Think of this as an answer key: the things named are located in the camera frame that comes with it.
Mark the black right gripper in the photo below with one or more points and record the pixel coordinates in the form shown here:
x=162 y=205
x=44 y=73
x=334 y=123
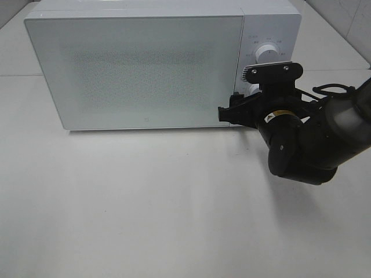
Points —
x=278 y=112

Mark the white microwave door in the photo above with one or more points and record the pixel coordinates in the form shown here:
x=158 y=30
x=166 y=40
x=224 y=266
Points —
x=138 y=73

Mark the white microwave oven body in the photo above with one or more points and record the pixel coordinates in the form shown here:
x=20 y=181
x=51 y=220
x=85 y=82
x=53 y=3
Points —
x=276 y=22

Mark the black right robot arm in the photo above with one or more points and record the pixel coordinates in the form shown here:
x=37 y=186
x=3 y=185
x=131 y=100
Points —
x=345 y=131

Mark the upper white power knob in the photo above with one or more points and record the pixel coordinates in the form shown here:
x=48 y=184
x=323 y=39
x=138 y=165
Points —
x=267 y=53

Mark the white timer knob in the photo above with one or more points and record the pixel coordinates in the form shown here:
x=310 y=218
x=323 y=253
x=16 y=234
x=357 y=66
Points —
x=253 y=89

